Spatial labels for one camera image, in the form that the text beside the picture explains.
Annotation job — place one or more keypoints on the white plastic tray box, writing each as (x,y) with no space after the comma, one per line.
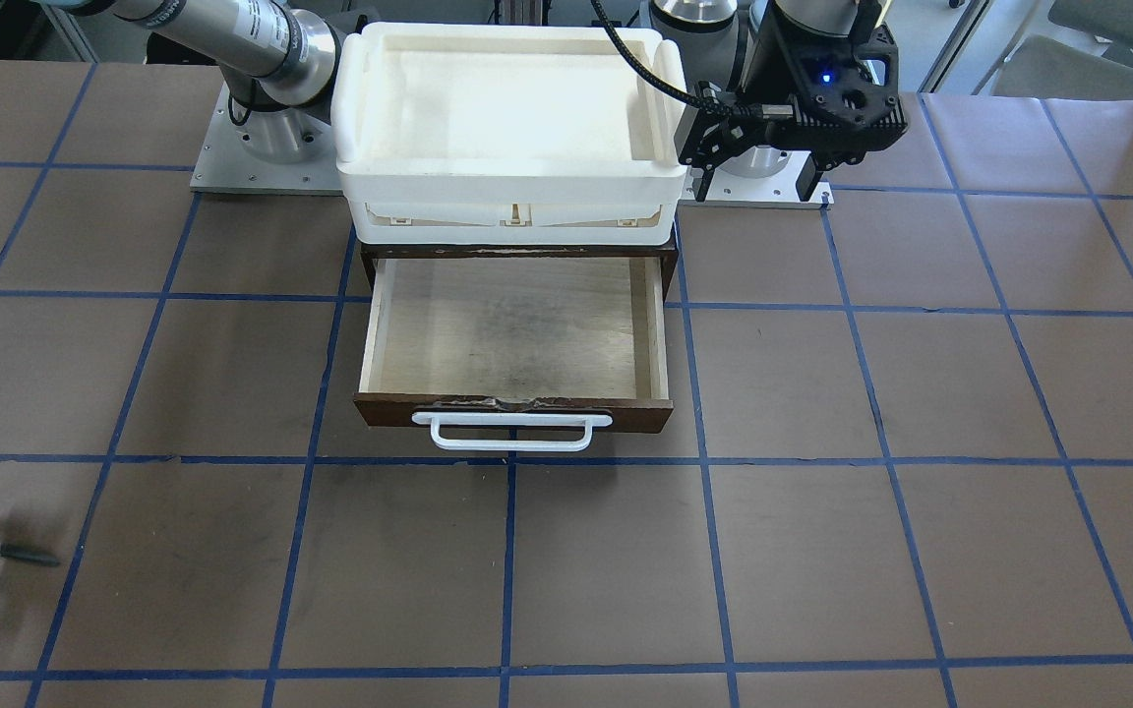
(502,135)

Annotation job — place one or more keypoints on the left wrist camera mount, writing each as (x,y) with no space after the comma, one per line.
(835,63)

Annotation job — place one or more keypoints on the wooden drawer with white handle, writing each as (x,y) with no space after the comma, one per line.
(551,343)

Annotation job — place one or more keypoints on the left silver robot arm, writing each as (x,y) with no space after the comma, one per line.
(715,40)

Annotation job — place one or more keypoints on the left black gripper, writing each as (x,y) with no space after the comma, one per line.
(772,54)

